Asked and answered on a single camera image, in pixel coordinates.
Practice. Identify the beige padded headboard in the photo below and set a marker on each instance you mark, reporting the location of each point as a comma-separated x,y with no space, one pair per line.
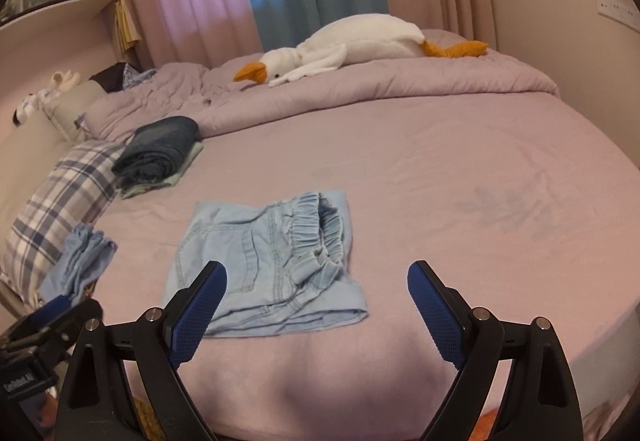
30,152

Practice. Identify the small white plush toy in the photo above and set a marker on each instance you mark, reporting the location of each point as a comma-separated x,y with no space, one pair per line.
59,83

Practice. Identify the folded dark denim jeans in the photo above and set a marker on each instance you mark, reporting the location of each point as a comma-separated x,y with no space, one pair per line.
156,151

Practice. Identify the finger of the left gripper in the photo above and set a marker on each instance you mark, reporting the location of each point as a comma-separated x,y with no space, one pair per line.
40,318
67,327

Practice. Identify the light blue strawberry pants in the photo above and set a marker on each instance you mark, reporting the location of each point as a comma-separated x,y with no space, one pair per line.
287,265

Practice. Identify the mauve bed sheet mattress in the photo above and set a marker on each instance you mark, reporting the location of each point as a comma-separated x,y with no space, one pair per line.
516,200

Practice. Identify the small blue folded garment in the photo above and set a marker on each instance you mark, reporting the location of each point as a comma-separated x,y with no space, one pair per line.
86,254

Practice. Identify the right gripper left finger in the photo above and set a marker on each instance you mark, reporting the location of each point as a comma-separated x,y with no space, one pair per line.
96,401

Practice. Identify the white wall power strip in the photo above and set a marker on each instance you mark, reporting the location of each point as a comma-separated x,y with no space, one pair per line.
619,12

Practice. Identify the mauve duvet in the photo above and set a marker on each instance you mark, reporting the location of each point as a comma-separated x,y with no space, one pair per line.
219,105

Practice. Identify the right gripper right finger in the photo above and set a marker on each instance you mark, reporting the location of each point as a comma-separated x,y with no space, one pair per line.
539,401

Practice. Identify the dark clothes pile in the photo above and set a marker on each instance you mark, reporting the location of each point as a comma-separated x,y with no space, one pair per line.
121,76

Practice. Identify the plaid pillow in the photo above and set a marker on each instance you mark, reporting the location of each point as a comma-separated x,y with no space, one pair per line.
78,189

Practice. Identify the white goose plush toy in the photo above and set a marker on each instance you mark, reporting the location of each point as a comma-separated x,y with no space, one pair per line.
352,40

